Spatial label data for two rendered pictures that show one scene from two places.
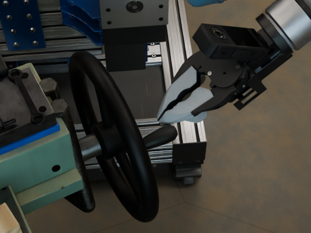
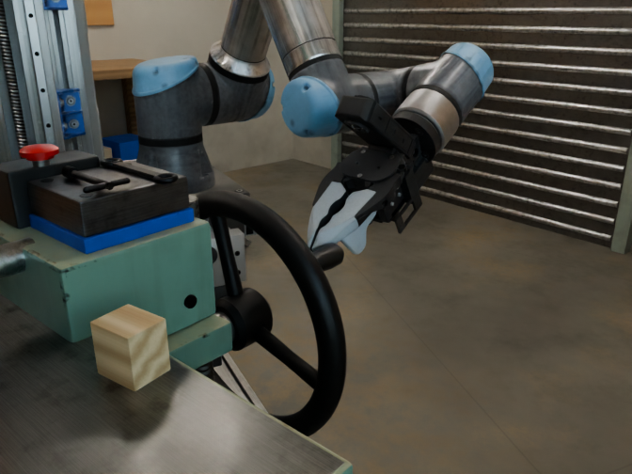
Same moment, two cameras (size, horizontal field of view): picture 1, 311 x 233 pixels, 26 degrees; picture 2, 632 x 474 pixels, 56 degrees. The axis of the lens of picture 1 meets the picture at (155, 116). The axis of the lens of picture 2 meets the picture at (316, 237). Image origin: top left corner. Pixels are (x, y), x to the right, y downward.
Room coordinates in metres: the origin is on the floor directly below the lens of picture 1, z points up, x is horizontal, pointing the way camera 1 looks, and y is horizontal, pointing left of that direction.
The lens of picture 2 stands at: (0.01, 0.20, 1.13)
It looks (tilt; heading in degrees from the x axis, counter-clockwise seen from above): 21 degrees down; 339
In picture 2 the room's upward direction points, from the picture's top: straight up
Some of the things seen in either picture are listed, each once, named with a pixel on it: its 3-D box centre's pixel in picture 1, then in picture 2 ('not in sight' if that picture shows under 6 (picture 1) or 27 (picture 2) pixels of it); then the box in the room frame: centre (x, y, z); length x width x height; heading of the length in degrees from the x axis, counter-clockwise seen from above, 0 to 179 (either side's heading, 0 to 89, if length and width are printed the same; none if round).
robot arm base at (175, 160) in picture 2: not in sight; (172, 159); (1.13, 0.06, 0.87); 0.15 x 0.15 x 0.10
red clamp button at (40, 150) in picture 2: not in sight; (39, 151); (0.54, 0.24, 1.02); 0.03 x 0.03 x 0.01
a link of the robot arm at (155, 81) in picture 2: not in sight; (170, 95); (1.13, 0.05, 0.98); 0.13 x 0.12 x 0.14; 110
